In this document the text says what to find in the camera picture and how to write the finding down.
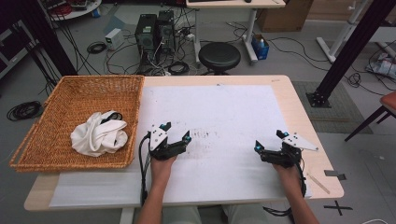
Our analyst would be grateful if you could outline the hand-held gripper black cable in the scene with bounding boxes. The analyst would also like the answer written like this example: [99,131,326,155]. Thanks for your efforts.
[138,132,152,206]
[262,155,308,217]

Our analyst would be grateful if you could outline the white table mat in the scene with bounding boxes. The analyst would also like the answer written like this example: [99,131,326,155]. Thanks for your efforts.
[49,84,313,208]

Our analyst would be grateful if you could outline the grey tape piece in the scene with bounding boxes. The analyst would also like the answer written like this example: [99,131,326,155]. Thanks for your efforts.
[323,169,347,181]

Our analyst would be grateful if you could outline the person's right hand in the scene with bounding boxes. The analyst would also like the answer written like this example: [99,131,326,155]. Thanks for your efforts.
[273,163,303,195]

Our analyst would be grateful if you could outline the person's left hand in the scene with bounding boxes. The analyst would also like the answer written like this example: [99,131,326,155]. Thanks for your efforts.
[150,156,177,188]

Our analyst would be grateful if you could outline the grey side rack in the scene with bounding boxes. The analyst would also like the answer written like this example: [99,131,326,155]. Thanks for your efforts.
[0,20,42,79]

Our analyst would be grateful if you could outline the black round stool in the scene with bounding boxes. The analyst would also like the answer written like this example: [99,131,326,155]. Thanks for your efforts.
[198,41,242,76]

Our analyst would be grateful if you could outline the blue box with bottles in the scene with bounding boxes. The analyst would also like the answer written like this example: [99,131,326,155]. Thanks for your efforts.
[250,34,271,61]

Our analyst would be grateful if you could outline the thin wooden stick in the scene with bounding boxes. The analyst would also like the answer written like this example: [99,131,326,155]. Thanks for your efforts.
[306,173,331,195]

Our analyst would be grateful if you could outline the cardboard box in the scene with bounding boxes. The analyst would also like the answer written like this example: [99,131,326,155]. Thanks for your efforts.
[255,0,315,34]

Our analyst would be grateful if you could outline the grey floor mat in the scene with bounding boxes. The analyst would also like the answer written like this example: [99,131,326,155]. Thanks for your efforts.
[292,80,374,135]

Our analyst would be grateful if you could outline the crumpled plastic bag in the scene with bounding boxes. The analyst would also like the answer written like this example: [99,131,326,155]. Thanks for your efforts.
[365,52,396,80]

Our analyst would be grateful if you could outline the white-legged wooden desk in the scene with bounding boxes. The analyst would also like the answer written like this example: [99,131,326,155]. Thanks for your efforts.
[185,0,287,65]

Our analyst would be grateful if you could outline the black metal post with foot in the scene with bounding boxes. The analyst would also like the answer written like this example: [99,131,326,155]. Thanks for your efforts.
[305,0,396,109]

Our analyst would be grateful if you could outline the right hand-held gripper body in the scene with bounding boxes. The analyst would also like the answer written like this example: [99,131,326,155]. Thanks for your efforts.
[261,133,319,169]

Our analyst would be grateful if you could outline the round white table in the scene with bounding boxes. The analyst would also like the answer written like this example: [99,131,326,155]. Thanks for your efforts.
[40,0,103,22]

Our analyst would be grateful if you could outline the black computer tower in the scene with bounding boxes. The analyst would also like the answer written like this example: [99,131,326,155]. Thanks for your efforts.
[155,9,177,56]
[134,13,158,67]

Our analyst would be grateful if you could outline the person's light trousers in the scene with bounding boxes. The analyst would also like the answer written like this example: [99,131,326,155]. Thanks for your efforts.
[162,203,271,224]

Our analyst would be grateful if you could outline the white power supply box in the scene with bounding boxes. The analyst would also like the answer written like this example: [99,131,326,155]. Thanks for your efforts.
[104,27,125,51]

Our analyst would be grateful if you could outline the white metal stand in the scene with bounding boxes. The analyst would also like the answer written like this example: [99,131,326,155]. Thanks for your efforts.
[316,0,366,64]

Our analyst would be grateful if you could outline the wicker basket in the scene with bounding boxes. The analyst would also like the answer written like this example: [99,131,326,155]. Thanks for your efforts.
[8,74,146,173]

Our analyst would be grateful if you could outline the small black cable coil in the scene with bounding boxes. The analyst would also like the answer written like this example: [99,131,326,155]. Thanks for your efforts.
[86,41,107,55]

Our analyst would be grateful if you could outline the black tape cross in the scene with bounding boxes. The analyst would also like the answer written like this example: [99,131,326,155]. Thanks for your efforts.
[323,200,354,217]

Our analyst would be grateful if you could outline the right hand-held gripper black cable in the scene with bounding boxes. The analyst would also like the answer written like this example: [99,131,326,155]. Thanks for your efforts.
[262,155,308,217]

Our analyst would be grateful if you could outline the left hand-held gripper black cable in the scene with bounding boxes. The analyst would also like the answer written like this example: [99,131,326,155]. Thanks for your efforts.
[138,132,152,206]

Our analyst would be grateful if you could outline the orange seat chair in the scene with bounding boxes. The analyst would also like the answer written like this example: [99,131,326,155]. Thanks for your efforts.
[344,91,396,143]

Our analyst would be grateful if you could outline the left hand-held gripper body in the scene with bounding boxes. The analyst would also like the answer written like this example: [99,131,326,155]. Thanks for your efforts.
[148,123,188,161]

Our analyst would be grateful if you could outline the large black cable coil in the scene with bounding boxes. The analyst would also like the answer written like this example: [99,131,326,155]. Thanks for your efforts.
[7,100,45,122]

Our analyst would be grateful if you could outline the white tank top black trim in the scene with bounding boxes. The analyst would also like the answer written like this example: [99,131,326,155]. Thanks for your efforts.
[70,110,129,158]

